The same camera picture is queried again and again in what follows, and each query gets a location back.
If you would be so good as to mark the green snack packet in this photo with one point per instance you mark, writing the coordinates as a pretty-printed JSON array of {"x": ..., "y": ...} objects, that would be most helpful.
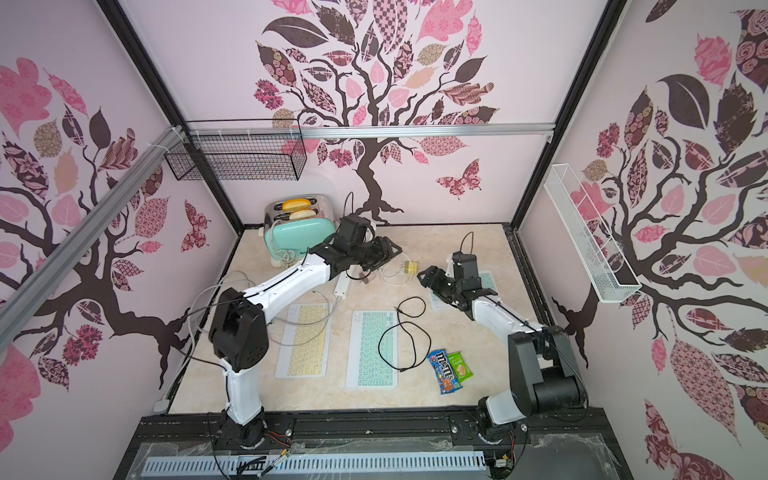
[{"x": 460, "y": 366}]

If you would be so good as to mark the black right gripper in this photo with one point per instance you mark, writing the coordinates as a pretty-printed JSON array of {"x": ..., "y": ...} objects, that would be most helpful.
[{"x": 441, "y": 282}]

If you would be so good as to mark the black wire basket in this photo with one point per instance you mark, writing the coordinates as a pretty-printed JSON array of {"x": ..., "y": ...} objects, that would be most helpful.
[{"x": 240, "y": 154}]

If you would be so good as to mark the yellow USB charger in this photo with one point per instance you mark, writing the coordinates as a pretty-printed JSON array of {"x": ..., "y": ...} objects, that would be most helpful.
[{"x": 410, "y": 267}]

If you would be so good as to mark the aluminium rail back wall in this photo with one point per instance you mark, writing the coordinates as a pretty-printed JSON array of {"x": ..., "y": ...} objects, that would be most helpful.
[{"x": 410, "y": 131}]

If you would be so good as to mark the white slotted cable duct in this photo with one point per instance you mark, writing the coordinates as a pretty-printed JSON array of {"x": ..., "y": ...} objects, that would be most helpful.
[{"x": 312, "y": 465}]

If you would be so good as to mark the green wireless keyboard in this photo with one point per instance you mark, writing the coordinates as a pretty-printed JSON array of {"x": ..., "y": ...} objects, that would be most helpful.
[
  {"x": 487, "y": 281},
  {"x": 373, "y": 351}
]

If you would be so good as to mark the aluminium rail wall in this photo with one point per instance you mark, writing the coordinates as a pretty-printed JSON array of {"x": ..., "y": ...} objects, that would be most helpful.
[
  {"x": 410, "y": 131},
  {"x": 30, "y": 296}
]

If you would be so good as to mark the mint green toaster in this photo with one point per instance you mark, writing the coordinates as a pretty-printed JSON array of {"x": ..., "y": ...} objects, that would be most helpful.
[{"x": 295, "y": 225}]

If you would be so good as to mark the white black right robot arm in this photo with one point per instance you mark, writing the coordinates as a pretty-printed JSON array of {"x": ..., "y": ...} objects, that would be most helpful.
[{"x": 543, "y": 379}]

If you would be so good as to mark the white wire shelf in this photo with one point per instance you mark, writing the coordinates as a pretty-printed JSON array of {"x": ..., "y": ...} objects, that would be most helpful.
[{"x": 580, "y": 206}]

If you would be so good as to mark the aluminium rail left wall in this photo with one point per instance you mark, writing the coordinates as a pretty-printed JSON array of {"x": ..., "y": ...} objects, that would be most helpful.
[{"x": 30, "y": 296}]

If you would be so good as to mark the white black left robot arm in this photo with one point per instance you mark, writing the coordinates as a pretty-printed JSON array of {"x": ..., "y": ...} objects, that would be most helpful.
[{"x": 239, "y": 329}]

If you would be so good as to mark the blue candy bag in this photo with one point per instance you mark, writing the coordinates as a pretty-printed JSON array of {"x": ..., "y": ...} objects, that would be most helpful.
[{"x": 446, "y": 376}]

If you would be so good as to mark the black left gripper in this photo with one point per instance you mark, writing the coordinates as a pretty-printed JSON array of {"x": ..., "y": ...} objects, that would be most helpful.
[{"x": 382, "y": 252}]

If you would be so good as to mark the white power strip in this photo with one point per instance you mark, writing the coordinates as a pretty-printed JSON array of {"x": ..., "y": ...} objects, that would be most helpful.
[{"x": 342, "y": 285}]

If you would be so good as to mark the yellow wireless keyboard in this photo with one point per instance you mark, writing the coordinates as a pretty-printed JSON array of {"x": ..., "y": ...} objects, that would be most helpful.
[{"x": 304, "y": 346}]

